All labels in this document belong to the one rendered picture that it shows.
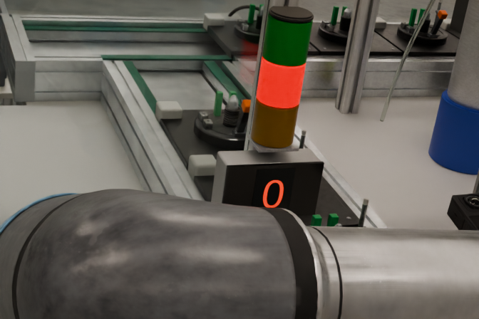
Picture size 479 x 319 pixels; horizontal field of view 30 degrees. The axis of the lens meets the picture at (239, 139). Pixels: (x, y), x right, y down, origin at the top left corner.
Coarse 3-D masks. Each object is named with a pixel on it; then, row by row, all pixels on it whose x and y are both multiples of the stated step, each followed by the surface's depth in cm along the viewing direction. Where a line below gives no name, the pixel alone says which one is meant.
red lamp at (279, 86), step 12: (264, 60) 99; (264, 72) 99; (276, 72) 98; (288, 72) 98; (300, 72) 99; (264, 84) 100; (276, 84) 99; (288, 84) 99; (300, 84) 100; (264, 96) 100; (276, 96) 99; (288, 96) 100; (300, 96) 102
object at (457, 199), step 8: (456, 200) 100; (464, 200) 99; (472, 200) 99; (448, 208) 101; (456, 208) 99; (464, 208) 98; (472, 208) 98; (456, 216) 99; (464, 216) 97; (472, 216) 97; (456, 224) 99; (464, 224) 98; (472, 224) 96
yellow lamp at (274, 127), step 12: (264, 108) 101; (276, 108) 100; (288, 108) 101; (264, 120) 101; (276, 120) 101; (288, 120) 101; (252, 132) 103; (264, 132) 102; (276, 132) 101; (288, 132) 102; (264, 144) 102; (276, 144) 102; (288, 144) 103
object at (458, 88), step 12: (468, 12) 190; (468, 24) 190; (468, 36) 190; (468, 48) 191; (456, 60) 195; (468, 60) 191; (456, 72) 195; (468, 72) 192; (456, 84) 195; (468, 84) 192; (456, 96) 195; (468, 96) 193
